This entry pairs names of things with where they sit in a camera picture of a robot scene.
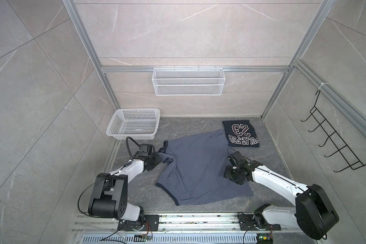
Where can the aluminium frame profiles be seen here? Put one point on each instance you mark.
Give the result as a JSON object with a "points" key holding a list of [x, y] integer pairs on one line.
{"points": [[342, 104]]}

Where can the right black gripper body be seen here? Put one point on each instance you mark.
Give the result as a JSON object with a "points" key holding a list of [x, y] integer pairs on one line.
{"points": [[233, 174]]}

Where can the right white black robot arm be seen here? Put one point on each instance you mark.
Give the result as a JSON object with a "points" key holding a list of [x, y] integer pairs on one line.
{"points": [[312, 211]]}

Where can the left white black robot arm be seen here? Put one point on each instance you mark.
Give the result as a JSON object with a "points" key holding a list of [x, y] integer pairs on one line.
{"points": [[109, 197]]}

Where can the grey blue tank top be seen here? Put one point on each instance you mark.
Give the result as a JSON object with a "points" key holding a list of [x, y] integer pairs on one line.
{"points": [[195, 169]]}

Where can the aluminium mounting rail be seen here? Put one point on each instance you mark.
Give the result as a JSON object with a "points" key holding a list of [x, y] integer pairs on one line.
{"points": [[208, 222]]}

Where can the black wire hook rack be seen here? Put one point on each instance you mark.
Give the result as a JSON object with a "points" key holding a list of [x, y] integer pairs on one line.
{"points": [[342, 148]]}

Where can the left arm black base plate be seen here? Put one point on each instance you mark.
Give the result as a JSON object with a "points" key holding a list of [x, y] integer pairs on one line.
{"points": [[146, 223]]}

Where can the white wire mesh wall basket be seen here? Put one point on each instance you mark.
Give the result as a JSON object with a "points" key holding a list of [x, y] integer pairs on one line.
{"points": [[188, 81]]}

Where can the small circuit board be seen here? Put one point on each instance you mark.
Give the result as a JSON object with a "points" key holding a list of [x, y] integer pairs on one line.
{"points": [[142, 238]]}

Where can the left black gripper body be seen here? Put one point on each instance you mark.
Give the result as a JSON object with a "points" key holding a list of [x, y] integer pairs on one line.
{"points": [[154, 159]]}

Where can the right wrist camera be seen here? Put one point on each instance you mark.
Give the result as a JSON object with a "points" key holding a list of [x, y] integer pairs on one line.
{"points": [[237, 159]]}

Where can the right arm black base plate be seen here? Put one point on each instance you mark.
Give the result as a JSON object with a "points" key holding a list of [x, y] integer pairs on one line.
{"points": [[256, 221]]}

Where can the white slotted cable duct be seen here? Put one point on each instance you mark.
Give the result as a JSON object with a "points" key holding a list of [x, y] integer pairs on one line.
{"points": [[174, 238]]}

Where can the navy tank top red trim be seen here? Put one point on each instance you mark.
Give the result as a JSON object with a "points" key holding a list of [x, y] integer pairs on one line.
{"points": [[240, 133]]}

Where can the white plastic laundry basket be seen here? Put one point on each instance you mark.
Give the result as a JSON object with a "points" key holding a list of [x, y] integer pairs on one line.
{"points": [[137, 123]]}

